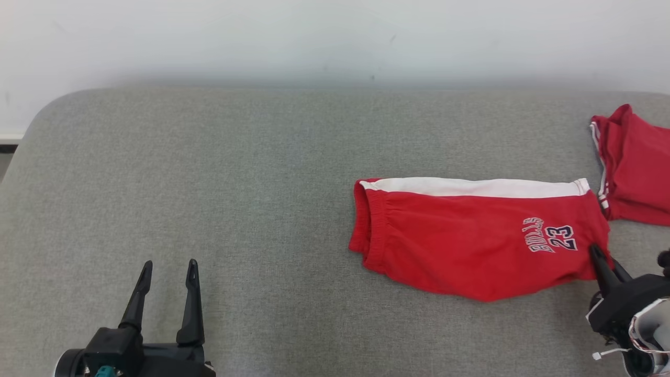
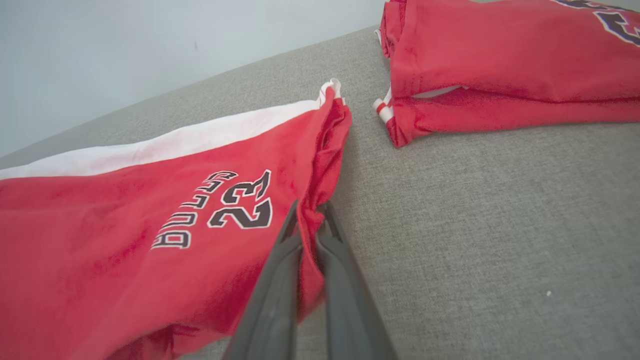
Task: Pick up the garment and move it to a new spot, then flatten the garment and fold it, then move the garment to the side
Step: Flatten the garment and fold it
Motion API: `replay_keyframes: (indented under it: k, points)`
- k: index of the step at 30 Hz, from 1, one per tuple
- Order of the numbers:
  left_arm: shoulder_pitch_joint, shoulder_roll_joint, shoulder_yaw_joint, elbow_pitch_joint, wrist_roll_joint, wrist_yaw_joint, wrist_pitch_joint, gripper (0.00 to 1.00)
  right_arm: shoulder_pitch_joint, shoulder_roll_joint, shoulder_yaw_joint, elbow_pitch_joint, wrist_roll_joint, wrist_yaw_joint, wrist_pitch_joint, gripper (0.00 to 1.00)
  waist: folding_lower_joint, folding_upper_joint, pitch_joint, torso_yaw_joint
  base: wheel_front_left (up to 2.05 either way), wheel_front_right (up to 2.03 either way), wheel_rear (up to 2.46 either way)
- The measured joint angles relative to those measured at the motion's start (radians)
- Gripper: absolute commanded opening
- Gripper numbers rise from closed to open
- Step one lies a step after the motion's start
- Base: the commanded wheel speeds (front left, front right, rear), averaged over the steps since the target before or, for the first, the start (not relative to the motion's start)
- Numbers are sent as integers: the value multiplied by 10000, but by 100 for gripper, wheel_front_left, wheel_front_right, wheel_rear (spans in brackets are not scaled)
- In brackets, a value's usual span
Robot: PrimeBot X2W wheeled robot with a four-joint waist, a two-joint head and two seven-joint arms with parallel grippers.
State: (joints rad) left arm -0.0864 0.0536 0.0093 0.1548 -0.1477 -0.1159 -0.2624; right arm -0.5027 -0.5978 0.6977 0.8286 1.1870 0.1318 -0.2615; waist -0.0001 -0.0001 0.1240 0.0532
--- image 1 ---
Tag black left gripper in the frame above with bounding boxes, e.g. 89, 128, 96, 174
54, 258, 217, 377

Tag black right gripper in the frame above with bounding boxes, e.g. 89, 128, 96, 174
585, 243, 670, 336

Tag red white sleeveless jersey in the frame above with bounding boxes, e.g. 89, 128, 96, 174
589, 103, 670, 227

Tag red shorts with number print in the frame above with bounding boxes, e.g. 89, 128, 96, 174
348, 176, 613, 303

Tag grey fabric sofa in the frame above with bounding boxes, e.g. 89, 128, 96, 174
0, 86, 670, 377

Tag white cable tie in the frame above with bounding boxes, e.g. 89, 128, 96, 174
591, 347, 632, 362

